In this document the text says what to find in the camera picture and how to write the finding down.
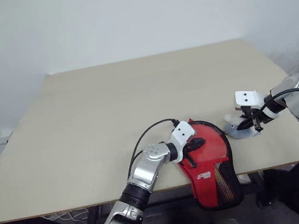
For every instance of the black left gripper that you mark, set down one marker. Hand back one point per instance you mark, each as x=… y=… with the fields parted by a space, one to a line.
x=188 y=149

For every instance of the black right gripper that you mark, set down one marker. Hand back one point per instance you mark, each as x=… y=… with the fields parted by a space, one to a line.
x=256 y=119

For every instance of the pale grey plastic piece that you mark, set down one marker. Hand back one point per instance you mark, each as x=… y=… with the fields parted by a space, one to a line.
x=237 y=134

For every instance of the black and red paddle case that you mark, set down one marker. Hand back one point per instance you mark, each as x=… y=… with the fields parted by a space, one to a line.
x=207 y=191

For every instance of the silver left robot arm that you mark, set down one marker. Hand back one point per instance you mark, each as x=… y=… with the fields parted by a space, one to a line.
x=143 y=174

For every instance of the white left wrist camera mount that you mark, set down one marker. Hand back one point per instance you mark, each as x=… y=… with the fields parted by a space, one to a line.
x=184 y=135

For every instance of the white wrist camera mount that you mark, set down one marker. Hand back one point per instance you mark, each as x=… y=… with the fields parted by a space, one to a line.
x=184 y=135
x=247 y=97

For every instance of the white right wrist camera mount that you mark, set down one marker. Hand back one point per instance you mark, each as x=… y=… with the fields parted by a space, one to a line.
x=247 y=97

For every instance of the black metal table frame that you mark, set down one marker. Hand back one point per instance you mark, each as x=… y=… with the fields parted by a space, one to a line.
x=262 y=190

